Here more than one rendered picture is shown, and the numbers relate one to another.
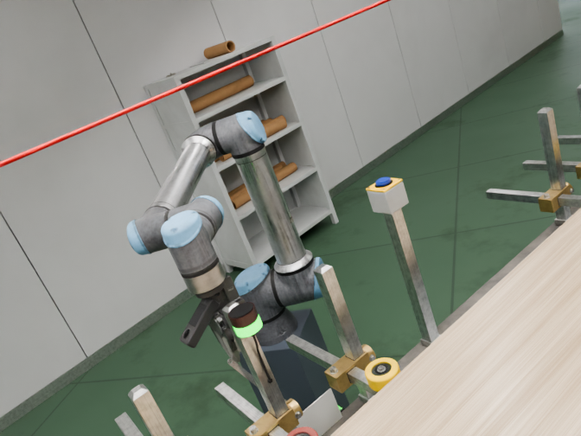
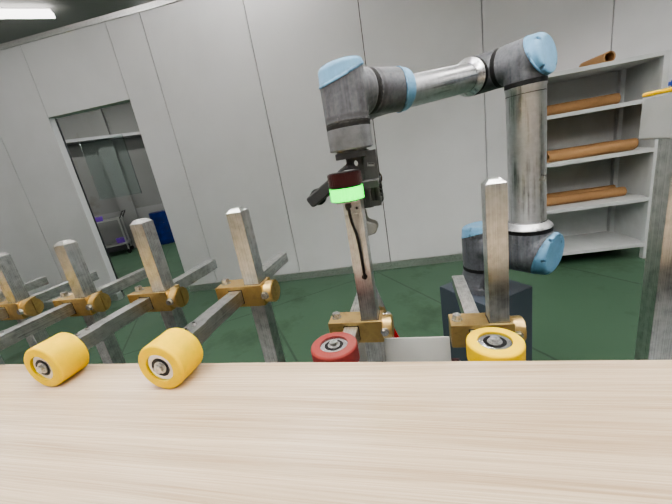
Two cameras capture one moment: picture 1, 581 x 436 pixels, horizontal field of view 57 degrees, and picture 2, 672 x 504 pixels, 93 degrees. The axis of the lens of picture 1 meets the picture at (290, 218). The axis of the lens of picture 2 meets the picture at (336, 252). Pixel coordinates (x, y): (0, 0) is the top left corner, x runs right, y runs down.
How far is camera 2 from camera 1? 0.79 m
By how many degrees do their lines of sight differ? 42
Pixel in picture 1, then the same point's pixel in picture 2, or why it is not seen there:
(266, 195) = (522, 139)
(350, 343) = (493, 298)
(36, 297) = (377, 212)
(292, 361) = not seen: hidden behind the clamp
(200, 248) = (341, 95)
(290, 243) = (529, 202)
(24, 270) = not seen: hidden behind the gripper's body
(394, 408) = (454, 393)
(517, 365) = not seen: outside the picture
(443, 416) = (513, 470)
